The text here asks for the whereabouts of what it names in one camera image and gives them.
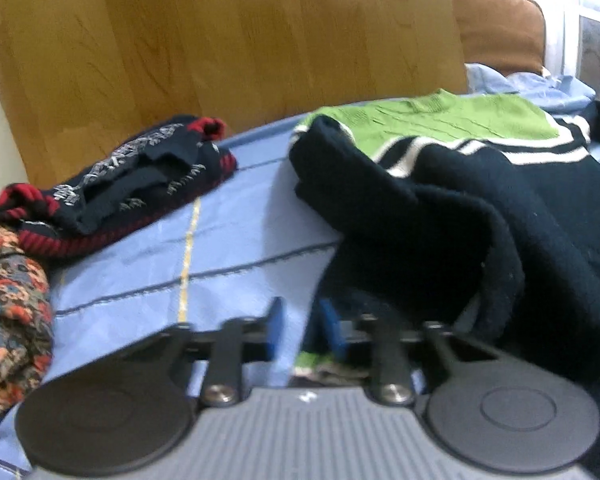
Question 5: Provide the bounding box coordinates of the patterned glass window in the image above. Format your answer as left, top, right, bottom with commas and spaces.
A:
544, 0, 600, 106

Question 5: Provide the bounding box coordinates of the floral patterned cloth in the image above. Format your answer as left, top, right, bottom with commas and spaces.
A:
0, 202, 56, 445

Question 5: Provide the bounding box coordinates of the brown cushion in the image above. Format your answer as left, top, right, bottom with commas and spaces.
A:
448, 0, 547, 77

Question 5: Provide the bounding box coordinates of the navy red patterned sweater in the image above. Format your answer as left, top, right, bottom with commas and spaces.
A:
0, 115, 238, 260

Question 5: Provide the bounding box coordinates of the blue checked bed sheet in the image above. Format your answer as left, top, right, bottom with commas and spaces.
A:
0, 62, 600, 480

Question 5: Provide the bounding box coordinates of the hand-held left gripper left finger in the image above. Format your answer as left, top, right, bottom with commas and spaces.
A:
114, 297, 286, 409

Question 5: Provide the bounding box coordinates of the navy green striped sweater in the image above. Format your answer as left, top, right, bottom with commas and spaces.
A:
288, 88, 600, 480

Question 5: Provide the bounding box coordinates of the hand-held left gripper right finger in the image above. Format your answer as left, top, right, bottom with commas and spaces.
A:
317, 299, 502, 408

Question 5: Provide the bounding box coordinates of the wooden panel headboard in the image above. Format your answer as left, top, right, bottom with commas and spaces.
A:
0, 0, 469, 198

